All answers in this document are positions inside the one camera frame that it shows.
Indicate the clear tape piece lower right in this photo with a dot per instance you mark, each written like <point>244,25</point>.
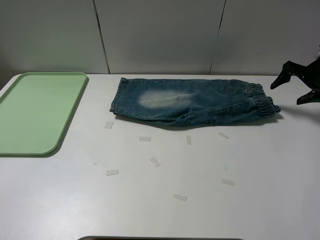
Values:
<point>227,182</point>

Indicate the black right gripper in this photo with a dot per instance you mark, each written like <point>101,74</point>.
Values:
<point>309,75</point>

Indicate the clear tape piece lower left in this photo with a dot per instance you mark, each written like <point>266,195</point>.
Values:
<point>112,172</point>

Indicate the clear tape piece under shorts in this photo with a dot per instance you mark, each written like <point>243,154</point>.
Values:
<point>188,139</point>

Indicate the green plastic tray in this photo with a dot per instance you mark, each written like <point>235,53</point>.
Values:
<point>36,109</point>

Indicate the clear tape piece bottom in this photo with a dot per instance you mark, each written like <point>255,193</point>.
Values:
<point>180,197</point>

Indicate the clear tape piece centre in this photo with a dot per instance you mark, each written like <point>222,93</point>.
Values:
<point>145,138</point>

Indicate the children's blue denim shorts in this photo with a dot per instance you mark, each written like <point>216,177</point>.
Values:
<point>192,102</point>

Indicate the clear tape piece tilted middle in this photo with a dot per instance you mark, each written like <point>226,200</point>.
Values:
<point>155,162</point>

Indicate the clear tape piece upper left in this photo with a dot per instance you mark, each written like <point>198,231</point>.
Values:
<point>109,125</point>

